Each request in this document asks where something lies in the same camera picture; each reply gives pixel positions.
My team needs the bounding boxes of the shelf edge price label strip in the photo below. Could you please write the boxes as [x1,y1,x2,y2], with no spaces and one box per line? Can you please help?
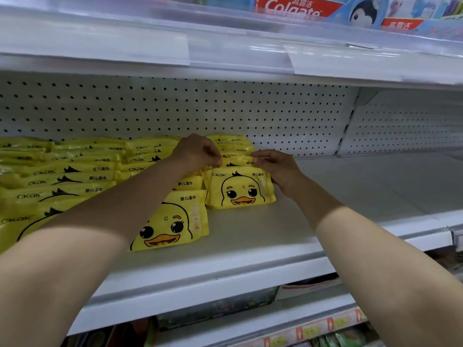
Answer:
[231,306,368,347]

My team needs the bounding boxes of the white paper shelf label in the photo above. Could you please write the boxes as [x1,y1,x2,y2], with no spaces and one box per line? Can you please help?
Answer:
[285,46,403,83]
[0,22,191,66]

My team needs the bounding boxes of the person's right forearm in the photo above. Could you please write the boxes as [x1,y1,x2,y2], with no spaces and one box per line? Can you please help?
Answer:
[286,175,463,347]

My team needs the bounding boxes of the white perforated back panel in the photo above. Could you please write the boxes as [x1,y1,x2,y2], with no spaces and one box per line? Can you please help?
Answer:
[0,70,463,158]

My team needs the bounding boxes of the person's left hand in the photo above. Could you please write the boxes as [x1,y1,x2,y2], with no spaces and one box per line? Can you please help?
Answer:
[169,133,223,178]

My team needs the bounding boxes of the cartoon children's toothpaste box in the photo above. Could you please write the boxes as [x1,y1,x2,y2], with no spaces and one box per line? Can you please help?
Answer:
[380,0,446,31]

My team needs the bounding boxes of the dark printed product box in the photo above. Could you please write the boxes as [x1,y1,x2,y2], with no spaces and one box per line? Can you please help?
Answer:
[156,285,279,331]

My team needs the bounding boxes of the white metal shelf board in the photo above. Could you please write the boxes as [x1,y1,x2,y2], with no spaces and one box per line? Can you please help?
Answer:
[67,151,463,336]

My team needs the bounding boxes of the duck-face yellow wipes pack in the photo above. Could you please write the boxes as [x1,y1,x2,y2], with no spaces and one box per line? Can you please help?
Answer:
[201,165,277,210]

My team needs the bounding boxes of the rows of yellow packets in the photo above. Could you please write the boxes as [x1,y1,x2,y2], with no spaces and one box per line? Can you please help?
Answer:
[0,134,255,254]

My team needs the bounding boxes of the person's right hand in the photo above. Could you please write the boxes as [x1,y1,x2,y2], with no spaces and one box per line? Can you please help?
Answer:
[251,149,309,198]

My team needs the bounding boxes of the green product packets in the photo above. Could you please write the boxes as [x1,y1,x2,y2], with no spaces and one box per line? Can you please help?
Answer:
[310,328,367,347]

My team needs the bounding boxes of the person's left forearm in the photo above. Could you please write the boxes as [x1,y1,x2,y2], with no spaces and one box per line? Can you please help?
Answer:
[0,155,190,347]

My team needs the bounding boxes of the red toothpaste box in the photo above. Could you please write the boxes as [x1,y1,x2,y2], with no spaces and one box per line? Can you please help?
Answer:
[255,0,345,18]

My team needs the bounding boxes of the white shelf board with labels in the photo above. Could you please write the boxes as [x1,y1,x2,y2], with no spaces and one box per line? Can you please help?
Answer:
[0,0,463,91]

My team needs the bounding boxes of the blue penguin toothpaste box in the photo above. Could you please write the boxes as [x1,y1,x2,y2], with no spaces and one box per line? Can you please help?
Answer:
[326,0,390,30]

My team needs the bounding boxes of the white product box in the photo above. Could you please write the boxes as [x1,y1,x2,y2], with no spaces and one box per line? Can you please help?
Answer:
[277,276,343,301]

